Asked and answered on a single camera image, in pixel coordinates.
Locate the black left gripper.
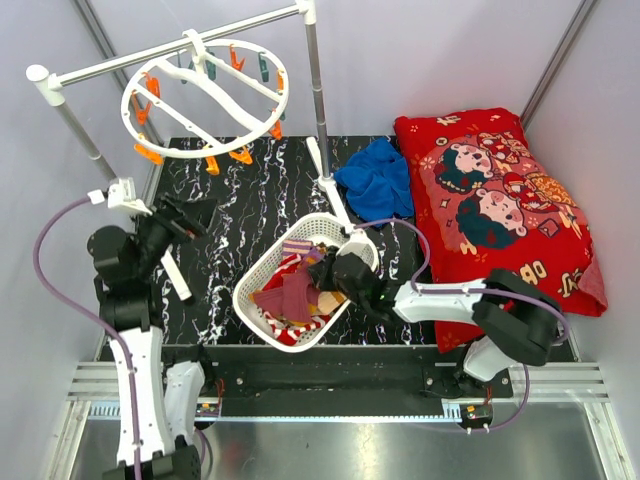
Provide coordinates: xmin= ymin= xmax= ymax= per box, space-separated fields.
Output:
xmin=126 ymin=192 xmax=219 ymax=279

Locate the beige olive striped sock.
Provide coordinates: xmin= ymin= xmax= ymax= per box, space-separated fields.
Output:
xmin=316 ymin=291 xmax=347 ymax=316

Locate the purple striped sock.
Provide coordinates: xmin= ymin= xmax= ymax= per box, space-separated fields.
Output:
xmin=250 ymin=270 xmax=318 ymax=325
xmin=281 ymin=240 xmax=326 ymax=264

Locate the red white santa sock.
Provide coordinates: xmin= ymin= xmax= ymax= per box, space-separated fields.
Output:
xmin=264 ymin=312 xmax=327 ymax=346

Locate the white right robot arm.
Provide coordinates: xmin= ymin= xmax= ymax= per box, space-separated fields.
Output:
xmin=309 ymin=253 xmax=563 ymax=397

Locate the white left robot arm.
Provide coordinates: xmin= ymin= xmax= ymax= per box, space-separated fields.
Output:
xmin=87 ymin=186 xmax=218 ymax=479

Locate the white round clip hanger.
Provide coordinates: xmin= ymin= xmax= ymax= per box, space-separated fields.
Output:
xmin=120 ymin=29 xmax=290 ymax=163

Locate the white perforated plastic basket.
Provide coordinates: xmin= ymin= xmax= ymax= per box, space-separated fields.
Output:
xmin=233 ymin=213 xmax=379 ymax=354

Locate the orange plastic clip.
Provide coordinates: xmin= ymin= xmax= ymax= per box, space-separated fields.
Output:
xmin=229 ymin=147 xmax=253 ymax=165

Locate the blue towel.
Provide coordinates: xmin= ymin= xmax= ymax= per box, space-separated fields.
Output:
xmin=334 ymin=138 xmax=415 ymax=222

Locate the red cartoon print pillow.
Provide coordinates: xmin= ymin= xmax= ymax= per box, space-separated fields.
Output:
xmin=392 ymin=106 xmax=609 ymax=354

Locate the teal plastic clip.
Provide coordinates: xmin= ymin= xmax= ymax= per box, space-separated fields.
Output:
xmin=258 ymin=52 xmax=270 ymax=83

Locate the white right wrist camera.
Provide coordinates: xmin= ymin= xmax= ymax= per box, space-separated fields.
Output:
xmin=337 ymin=229 xmax=376 ymax=265

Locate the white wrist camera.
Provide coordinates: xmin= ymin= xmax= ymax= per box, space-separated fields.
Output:
xmin=337 ymin=229 xmax=376 ymax=265
xmin=87 ymin=177 xmax=152 ymax=216

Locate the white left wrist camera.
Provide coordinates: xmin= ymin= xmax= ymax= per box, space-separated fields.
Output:
xmin=87 ymin=177 xmax=152 ymax=216

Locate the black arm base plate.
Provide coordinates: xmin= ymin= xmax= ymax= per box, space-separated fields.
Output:
xmin=206 ymin=345 xmax=513 ymax=421

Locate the white drying rack frame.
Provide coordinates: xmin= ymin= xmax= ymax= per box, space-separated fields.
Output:
xmin=26 ymin=1 xmax=350 ymax=225

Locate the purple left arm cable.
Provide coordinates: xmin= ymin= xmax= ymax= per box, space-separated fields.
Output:
xmin=31 ymin=196 xmax=211 ymax=480

